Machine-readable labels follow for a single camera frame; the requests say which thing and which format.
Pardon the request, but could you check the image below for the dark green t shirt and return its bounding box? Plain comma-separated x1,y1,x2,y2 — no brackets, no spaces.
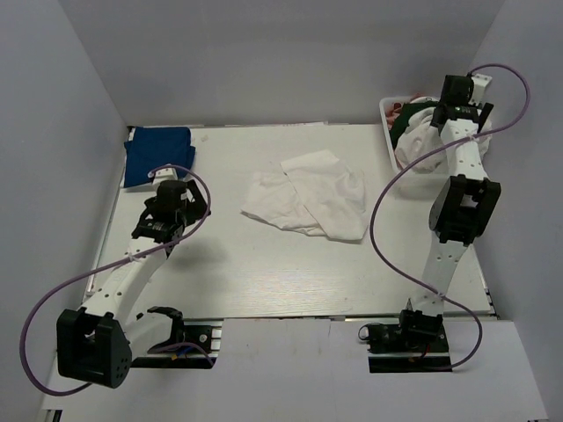
389,100,438,147

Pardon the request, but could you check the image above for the cream white t shirt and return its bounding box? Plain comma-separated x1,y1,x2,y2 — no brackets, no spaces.
385,98,493,174

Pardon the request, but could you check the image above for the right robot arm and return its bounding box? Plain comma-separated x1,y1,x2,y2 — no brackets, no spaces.
397,75,501,351

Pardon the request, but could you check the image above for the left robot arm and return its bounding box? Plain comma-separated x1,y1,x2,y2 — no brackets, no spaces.
56,179,209,389

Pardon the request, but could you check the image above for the folded blue t shirt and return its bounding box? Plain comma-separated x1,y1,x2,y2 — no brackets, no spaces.
123,127,196,188

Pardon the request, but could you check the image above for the pink garment in basket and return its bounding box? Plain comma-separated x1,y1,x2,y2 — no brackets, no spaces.
385,93,423,128

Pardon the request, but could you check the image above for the white plastic laundry basket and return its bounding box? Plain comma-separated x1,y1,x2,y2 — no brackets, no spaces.
379,96,442,173

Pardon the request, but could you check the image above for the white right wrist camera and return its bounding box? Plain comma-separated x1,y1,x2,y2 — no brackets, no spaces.
470,73,493,106

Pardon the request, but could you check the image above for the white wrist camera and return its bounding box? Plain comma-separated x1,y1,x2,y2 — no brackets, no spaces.
148,166,179,184
470,73,493,106

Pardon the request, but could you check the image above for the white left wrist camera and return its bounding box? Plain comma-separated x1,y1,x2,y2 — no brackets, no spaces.
148,166,179,184

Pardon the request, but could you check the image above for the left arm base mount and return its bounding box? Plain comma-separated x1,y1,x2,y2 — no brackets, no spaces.
132,320,223,369

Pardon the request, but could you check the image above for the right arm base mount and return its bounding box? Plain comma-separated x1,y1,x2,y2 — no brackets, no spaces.
358,309,452,374

